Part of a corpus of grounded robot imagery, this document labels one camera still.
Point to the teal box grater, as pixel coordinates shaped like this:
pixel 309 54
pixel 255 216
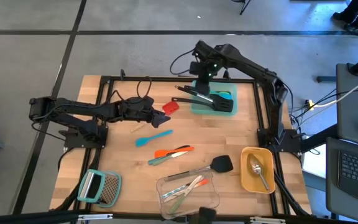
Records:
pixel 99 188

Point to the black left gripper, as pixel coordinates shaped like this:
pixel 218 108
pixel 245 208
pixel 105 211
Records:
pixel 135 109

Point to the yellow power plug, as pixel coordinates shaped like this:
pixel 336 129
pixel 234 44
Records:
pixel 309 104

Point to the orange silicone spatula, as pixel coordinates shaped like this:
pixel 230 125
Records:
pixel 162 153

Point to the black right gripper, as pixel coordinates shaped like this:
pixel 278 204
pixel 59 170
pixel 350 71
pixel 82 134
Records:
pixel 205 70

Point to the silver rig bracket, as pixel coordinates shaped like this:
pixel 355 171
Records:
pixel 267 220
pixel 95 216

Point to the steel scoop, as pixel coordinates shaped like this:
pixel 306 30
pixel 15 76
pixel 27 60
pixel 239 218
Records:
pixel 255 166

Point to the yellow plastic container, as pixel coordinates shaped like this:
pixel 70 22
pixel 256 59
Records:
pixel 247 183

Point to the black horizontal rig bar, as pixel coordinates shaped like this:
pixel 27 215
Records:
pixel 26 216

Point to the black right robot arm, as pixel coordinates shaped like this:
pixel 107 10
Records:
pixel 253 70

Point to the black aluminium table frame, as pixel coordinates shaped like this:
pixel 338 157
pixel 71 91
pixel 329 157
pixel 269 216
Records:
pixel 166 79

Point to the black tripod leg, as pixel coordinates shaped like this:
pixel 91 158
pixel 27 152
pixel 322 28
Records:
pixel 245 7

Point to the teal plastic container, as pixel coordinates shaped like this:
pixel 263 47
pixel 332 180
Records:
pixel 204 111

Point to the grey desk surface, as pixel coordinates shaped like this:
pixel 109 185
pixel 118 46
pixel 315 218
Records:
pixel 353 118
pixel 332 186

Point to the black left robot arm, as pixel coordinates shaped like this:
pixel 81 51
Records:
pixel 82 109

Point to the person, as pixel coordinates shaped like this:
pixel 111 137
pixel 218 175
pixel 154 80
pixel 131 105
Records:
pixel 353 12
pixel 207 216

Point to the black slanted support beam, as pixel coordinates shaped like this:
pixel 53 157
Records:
pixel 319 138

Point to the clear plastic container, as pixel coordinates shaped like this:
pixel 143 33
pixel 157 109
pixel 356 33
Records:
pixel 208 203

